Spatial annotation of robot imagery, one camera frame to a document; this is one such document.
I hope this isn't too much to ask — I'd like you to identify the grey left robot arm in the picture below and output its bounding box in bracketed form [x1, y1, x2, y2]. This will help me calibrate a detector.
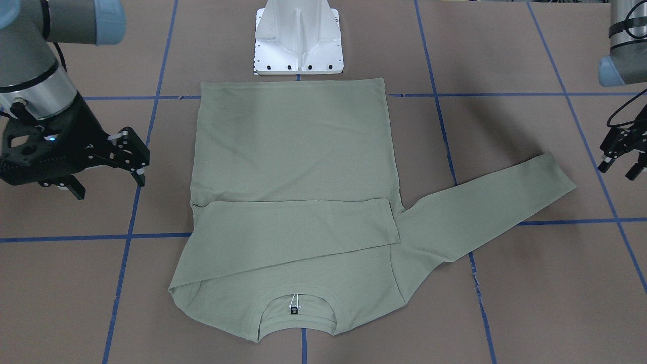
[598, 1, 646, 180]

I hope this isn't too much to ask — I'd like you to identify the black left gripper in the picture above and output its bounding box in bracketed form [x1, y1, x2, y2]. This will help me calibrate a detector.
[597, 126, 647, 180]

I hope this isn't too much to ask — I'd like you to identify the olive green long-sleeve shirt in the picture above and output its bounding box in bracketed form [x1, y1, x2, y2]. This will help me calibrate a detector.
[168, 78, 576, 342]

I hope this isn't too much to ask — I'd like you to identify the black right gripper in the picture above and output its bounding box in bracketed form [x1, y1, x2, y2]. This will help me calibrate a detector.
[2, 93, 150, 200]

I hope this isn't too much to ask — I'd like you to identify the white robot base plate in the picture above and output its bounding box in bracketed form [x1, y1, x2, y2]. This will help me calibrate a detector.
[253, 1, 344, 75]

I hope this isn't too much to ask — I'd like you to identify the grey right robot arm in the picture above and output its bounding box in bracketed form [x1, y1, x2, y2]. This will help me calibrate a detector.
[1, 1, 150, 200]

